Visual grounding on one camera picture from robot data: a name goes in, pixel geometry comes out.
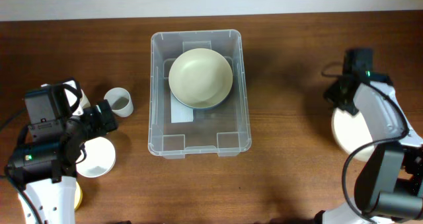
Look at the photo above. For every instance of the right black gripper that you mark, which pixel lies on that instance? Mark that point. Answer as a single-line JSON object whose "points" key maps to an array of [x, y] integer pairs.
{"points": [[330, 93]]}

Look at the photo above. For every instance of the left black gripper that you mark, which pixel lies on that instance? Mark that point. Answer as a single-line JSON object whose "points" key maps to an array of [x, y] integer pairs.
{"points": [[100, 127]]}

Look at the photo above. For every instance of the white cup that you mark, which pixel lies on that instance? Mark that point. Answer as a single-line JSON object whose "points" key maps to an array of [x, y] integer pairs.
{"points": [[120, 101], [84, 101]]}

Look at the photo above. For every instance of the cream bowl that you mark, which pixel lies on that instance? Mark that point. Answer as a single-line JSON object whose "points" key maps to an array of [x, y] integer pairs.
{"points": [[201, 67], [350, 131]]}

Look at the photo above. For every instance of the dark blue bowl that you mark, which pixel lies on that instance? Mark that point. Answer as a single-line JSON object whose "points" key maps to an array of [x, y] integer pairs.
{"points": [[201, 97]]}

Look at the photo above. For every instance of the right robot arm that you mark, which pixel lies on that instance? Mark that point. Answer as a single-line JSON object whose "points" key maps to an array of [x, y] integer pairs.
{"points": [[389, 187]]}

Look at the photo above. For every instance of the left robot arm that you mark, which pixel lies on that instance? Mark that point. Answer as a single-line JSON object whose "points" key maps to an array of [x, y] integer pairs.
{"points": [[43, 166]]}

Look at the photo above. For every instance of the white bowl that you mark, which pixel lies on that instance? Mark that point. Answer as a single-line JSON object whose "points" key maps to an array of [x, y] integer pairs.
{"points": [[100, 159]]}

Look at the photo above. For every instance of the white paper label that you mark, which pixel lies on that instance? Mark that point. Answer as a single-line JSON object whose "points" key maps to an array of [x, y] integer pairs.
{"points": [[180, 113]]}

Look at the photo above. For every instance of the yellow bowl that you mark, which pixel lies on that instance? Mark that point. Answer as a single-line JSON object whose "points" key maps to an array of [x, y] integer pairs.
{"points": [[78, 196]]}

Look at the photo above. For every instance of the clear plastic storage bin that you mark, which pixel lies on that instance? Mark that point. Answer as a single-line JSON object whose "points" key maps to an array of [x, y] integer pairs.
{"points": [[224, 129]]}

